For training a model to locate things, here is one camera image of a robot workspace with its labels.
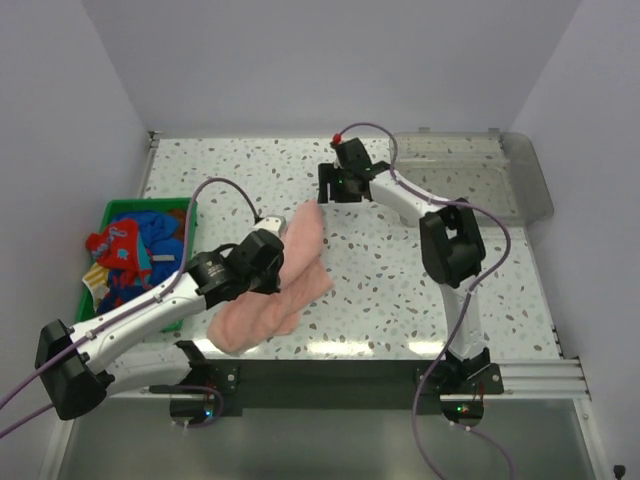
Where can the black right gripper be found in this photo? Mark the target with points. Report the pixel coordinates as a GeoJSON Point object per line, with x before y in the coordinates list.
{"type": "Point", "coordinates": [328, 174]}

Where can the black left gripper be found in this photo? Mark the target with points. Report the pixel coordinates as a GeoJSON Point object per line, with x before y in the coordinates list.
{"type": "Point", "coordinates": [272, 284]}

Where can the pink towel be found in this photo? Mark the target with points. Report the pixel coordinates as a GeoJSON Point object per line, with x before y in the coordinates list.
{"type": "Point", "coordinates": [253, 318]}

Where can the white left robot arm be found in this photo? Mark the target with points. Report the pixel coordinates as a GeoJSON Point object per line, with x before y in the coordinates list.
{"type": "Point", "coordinates": [80, 367]}

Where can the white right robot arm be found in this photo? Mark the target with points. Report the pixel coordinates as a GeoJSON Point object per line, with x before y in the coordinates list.
{"type": "Point", "coordinates": [452, 251]}

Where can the brown towel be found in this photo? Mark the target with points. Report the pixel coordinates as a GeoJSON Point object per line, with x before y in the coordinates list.
{"type": "Point", "coordinates": [179, 215]}

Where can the blue towel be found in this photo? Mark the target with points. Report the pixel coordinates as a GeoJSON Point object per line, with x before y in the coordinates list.
{"type": "Point", "coordinates": [165, 251]}

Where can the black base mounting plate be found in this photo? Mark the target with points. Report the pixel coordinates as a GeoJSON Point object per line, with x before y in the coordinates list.
{"type": "Point", "coordinates": [305, 384]}

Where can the red patterned towel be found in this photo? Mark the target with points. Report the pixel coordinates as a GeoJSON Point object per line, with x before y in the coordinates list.
{"type": "Point", "coordinates": [120, 246]}

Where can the yellow striped towel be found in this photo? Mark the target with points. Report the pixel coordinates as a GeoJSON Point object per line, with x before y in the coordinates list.
{"type": "Point", "coordinates": [96, 281]}

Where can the clear plastic container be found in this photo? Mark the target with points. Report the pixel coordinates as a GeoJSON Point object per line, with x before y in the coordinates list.
{"type": "Point", "coordinates": [498, 171]}

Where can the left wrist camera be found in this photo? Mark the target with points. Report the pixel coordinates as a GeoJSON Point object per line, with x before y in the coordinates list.
{"type": "Point", "coordinates": [274, 224]}

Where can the aluminium frame rail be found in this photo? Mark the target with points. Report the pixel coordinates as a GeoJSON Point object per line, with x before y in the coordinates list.
{"type": "Point", "coordinates": [382, 306]}

